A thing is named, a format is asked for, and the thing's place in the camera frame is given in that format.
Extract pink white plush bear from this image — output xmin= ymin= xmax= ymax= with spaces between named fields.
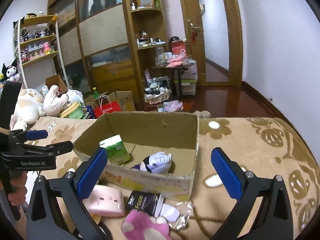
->
xmin=121 ymin=210 xmax=172 ymax=240

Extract clear bag with purple puff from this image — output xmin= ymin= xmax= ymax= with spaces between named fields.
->
xmin=159 ymin=201 xmax=194 ymax=231

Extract black Face tissue pack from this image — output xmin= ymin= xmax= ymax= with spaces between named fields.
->
xmin=125 ymin=191 xmax=164 ymax=218

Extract person's left hand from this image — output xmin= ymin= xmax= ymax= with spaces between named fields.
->
xmin=8 ymin=171 xmax=27 ymax=206

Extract large white cat plush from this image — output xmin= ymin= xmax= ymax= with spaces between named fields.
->
xmin=10 ymin=88 xmax=46 ymax=131

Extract green lidded container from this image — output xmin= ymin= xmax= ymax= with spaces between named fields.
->
xmin=59 ymin=102 xmax=84 ymax=119

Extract white rabbit plush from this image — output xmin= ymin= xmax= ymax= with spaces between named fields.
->
xmin=43 ymin=85 xmax=68 ymax=116

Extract green tissue pack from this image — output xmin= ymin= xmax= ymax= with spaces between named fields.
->
xmin=99 ymin=134 xmax=131 ymax=165

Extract black Kuromi plush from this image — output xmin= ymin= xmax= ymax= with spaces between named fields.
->
xmin=2 ymin=59 xmax=20 ymax=82

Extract red paper shopping bag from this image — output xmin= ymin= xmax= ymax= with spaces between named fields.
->
xmin=94 ymin=95 xmax=121 ymax=118

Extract green bottle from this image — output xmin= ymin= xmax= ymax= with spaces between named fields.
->
xmin=93 ymin=87 xmax=100 ymax=99

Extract small cardboard box by shelf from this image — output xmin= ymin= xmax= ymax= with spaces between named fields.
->
xmin=45 ymin=75 xmax=68 ymax=93

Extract beige floral blanket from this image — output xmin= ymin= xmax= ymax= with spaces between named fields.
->
xmin=29 ymin=117 xmax=319 ymax=239

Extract brown cardboard box on floor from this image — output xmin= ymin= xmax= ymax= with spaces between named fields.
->
xmin=84 ymin=90 xmax=136 ymax=112

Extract white figurine shelf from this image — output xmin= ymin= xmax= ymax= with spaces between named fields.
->
xmin=13 ymin=12 xmax=69 ymax=88

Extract purple white plush doll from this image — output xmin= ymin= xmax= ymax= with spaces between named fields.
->
xmin=132 ymin=152 xmax=172 ymax=174

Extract open cardboard box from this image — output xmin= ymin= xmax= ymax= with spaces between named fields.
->
xmin=73 ymin=112 xmax=200 ymax=201

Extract wooden wardrobe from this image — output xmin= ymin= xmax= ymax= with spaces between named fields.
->
xmin=48 ymin=0 xmax=140 ymax=103

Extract lace wicker basket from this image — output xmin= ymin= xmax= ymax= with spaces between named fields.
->
xmin=144 ymin=76 xmax=171 ymax=105

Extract box of pink papers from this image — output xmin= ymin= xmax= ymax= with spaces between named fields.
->
xmin=157 ymin=100 xmax=184 ymax=113

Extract beige slipper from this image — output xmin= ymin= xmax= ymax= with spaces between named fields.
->
xmin=193 ymin=111 xmax=211 ymax=118

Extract small dark side table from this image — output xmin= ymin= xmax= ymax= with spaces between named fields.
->
xmin=151 ymin=63 xmax=193 ymax=98

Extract clear plastic storage bin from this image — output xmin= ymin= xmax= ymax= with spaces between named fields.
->
xmin=174 ymin=80 xmax=197 ymax=96

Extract pink packets on table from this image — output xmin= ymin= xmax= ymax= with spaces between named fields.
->
xmin=165 ymin=55 xmax=190 ymax=68

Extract wooden corner shelf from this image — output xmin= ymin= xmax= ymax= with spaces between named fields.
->
xmin=123 ymin=0 xmax=169 ymax=107

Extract red gift box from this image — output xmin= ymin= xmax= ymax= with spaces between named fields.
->
xmin=170 ymin=40 xmax=187 ymax=56

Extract wooden door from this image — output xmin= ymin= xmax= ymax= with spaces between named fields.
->
xmin=181 ymin=0 xmax=243 ymax=87

